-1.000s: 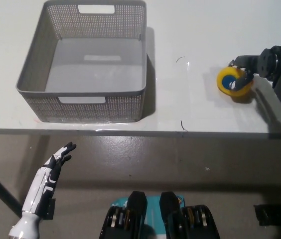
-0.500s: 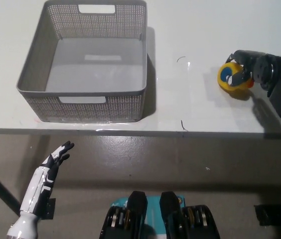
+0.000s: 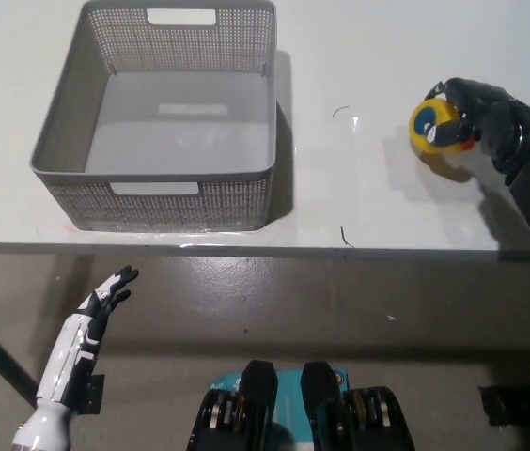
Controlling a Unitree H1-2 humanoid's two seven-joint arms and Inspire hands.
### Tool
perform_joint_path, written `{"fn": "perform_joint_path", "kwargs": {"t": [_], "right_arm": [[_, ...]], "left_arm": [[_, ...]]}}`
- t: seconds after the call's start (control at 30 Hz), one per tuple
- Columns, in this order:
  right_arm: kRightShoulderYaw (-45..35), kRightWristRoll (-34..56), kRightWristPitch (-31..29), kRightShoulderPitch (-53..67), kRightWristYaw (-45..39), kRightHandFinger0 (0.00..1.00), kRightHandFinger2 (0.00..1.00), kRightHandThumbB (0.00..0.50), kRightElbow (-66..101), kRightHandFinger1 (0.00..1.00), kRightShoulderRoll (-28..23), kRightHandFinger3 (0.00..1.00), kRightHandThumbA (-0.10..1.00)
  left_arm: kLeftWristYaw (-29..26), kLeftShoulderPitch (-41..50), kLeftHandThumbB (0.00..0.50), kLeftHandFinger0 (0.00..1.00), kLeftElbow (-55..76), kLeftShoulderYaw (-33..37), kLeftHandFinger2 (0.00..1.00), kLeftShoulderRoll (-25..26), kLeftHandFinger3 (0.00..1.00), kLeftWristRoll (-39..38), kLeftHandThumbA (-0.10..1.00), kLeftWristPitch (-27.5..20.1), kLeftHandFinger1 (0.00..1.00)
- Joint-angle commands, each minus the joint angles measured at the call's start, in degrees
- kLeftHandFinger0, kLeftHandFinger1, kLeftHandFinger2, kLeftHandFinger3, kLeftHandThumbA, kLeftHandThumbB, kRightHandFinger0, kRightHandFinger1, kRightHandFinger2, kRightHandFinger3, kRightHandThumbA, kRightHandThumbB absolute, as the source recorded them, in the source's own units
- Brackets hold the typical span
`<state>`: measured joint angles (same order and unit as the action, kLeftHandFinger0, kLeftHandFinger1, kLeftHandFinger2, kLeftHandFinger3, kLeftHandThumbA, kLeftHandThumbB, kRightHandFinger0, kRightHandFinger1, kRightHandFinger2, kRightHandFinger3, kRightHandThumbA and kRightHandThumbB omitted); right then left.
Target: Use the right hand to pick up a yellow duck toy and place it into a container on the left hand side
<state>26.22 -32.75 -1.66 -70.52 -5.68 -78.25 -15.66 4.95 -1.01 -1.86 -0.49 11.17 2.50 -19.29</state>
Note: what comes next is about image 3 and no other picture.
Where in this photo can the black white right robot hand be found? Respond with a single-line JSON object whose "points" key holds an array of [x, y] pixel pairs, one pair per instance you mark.
{"points": [[490, 117]]}

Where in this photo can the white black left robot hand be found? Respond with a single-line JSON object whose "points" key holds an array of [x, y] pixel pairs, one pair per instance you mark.
{"points": [[74, 347]]}

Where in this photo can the yellow rubber duck toy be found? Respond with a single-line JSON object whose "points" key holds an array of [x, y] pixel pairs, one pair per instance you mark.
{"points": [[436, 113]]}

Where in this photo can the black slanted table leg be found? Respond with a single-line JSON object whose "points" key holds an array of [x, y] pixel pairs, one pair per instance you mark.
{"points": [[2, 362]]}

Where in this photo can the black teal robot torso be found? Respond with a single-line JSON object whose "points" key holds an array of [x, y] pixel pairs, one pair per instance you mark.
{"points": [[302, 413]]}

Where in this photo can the grey perforated plastic basket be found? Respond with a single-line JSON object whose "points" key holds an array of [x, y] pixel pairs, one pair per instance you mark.
{"points": [[176, 131]]}

